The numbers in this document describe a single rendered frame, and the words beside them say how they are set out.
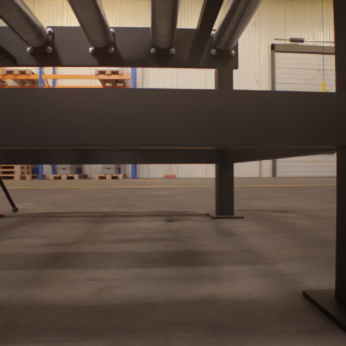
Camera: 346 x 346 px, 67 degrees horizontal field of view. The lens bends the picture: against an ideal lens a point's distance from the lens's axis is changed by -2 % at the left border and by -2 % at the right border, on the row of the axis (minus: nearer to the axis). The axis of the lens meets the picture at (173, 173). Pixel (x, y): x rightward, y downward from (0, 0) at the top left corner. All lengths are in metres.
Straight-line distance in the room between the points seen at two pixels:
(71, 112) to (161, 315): 0.33
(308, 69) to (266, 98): 11.05
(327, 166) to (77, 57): 10.39
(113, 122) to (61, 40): 1.18
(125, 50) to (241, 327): 1.27
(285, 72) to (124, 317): 10.76
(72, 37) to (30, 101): 1.13
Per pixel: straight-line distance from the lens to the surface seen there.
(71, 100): 0.39
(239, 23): 1.21
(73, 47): 1.50
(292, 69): 11.16
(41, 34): 1.43
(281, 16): 11.90
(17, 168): 8.56
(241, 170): 9.80
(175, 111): 0.37
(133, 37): 1.47
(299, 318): 0.50
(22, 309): 0.55
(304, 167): 10.74
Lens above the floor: 0.23
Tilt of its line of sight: level
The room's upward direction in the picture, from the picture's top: straight up
